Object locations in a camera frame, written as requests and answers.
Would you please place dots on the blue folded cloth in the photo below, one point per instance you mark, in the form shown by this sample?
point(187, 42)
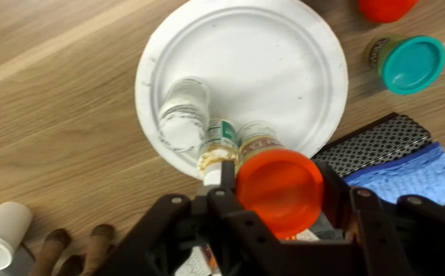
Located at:
point(411, 177)

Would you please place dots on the white pill bottle blue label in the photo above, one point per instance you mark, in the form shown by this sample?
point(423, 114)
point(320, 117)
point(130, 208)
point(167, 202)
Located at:
point(181, 128)

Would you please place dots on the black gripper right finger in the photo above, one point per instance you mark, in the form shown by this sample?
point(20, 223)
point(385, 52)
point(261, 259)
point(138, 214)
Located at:
point(400, 240)

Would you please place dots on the white paper plate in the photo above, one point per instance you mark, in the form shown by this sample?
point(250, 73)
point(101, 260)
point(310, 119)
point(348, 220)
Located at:
point(262, 67)

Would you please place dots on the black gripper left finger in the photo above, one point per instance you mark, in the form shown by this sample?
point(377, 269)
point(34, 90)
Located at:
point(181, 236)

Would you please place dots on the brown moose plush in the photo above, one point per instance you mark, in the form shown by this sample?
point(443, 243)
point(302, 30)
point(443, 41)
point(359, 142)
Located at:
point(50, 251)

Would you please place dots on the teal-lid dough tub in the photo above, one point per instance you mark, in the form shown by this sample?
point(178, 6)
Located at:
point(411, 64)

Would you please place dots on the red toy tomato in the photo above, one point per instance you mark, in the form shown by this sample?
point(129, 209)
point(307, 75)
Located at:
point(385, 10)

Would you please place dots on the white paper cup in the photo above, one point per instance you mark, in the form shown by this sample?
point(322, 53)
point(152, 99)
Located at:
point(1, 231)

